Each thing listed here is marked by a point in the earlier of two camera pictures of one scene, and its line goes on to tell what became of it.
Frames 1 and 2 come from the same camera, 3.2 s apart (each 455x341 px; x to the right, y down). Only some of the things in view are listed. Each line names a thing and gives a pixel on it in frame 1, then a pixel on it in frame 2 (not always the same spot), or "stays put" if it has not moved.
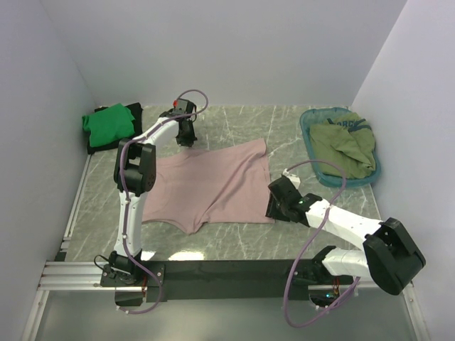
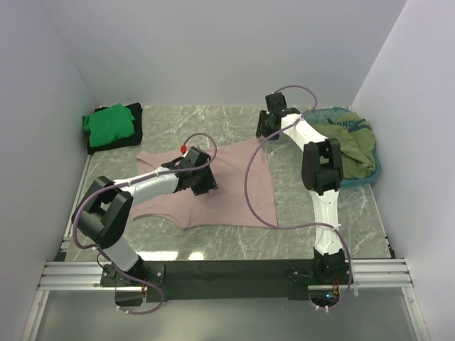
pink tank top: [226, 183] stays put
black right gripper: [271, 210] → [260, 131]
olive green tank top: [346, 141] stays put
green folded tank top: [109, 124] stays put
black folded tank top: [136, 111] stays put
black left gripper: [189, 141] → [208, 183]
